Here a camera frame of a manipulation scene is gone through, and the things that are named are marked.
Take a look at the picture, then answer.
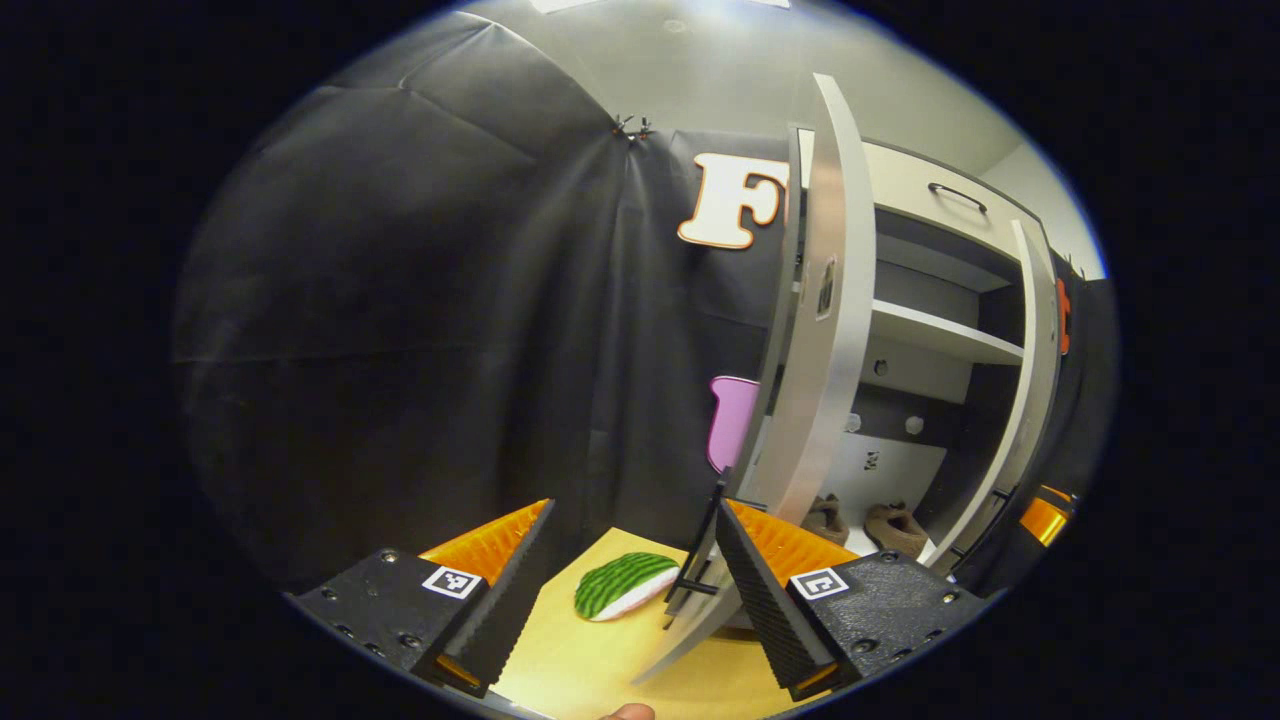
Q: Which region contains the brown fuzzy shoe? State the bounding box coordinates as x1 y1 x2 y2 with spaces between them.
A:
864 500 932 560
800 493 852 547

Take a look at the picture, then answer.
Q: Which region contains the white cabinet shelf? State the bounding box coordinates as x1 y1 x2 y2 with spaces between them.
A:
870 298 1027 367

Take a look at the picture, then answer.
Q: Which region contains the watermelon slice toy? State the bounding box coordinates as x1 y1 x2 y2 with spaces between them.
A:
574 552 682 623

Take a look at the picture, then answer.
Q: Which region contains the black drawer handle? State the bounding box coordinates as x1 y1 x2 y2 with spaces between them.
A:
927 182 990 215

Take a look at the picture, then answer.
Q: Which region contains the white cabinet drawer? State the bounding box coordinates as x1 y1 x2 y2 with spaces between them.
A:
798 130 1043 263

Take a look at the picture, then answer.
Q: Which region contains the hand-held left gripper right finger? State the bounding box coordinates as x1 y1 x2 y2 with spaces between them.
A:
715 498 986 701

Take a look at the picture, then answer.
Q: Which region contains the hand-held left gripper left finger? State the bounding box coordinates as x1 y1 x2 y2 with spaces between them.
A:
285 498 556 699

